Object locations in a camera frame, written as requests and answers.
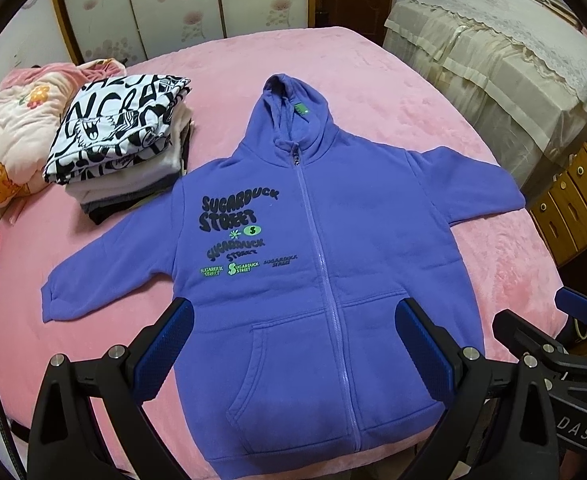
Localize purple zip hoodie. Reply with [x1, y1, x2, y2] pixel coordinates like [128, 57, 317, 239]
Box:
[42, 75, 525, 479]

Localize wooden drawer cabinet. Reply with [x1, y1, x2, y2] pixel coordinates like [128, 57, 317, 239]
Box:
[528, 143, 587, 266]

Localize dark grey folded garment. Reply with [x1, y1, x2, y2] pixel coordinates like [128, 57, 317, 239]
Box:
[79, 123, 195, 227]

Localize cream fleece folded garment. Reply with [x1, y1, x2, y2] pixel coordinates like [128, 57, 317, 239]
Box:
[65, 103, 193, 208]

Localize beige lace covered furniture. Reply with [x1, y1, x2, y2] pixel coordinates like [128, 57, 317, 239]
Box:
[383, 0, 587, 195]

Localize black white graffiti garment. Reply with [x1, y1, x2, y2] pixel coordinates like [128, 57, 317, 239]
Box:
[43, 74, 190, 185]

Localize pink floral quilt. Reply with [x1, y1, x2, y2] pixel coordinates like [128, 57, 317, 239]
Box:
[0, 58, 126, 208]

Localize floral wardrobe sliding doors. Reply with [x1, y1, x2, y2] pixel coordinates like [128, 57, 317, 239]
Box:
[52, 0, 310, 65]

